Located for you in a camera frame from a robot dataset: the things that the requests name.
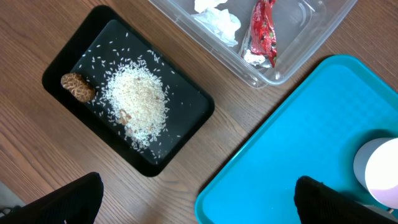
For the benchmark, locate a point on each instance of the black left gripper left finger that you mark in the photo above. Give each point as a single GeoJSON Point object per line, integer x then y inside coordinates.
{"type": "Point", "coordinates": [77, 202]}

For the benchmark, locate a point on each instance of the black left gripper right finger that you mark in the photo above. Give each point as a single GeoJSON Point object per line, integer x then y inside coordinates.
{"type": "Point", "coordinates": [317, 203]}

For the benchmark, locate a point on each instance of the white round bowl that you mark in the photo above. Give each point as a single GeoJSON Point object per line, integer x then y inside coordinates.
{"type": "Point", "coordinates": [375, 167]}

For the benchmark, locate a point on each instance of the brown mushroom piece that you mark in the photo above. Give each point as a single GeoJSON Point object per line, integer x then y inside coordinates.
{"type": "Point", "coordinates": [78, 87]}

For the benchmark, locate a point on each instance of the white rice pile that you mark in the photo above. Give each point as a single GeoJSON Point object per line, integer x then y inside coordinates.
{"type": "Point", "coordinates": [130, 95]}

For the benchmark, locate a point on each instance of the red snack wrapper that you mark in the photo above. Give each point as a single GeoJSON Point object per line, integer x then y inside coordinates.
{"type": "Point", "coordinates": [259, 47]}

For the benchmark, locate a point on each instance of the white napkin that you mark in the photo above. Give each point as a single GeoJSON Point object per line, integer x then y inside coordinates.
{"type": "Point", "coordinates": [201, 5]}
{"type": "Point", "coordinates": [220, 23]}

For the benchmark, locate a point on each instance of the teal plastic tray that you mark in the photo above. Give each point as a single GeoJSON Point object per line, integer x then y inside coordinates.
{"type": "Point", "coordinates": [316, 132]}

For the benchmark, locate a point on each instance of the black plastic tray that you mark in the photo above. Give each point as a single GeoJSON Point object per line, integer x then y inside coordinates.
{"type": "Point", "coordinates": [190, 105]}

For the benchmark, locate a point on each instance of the clear plastic bin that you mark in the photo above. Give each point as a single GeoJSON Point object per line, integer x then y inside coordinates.
{"type": "Point", "coordinates": [301, 27]}

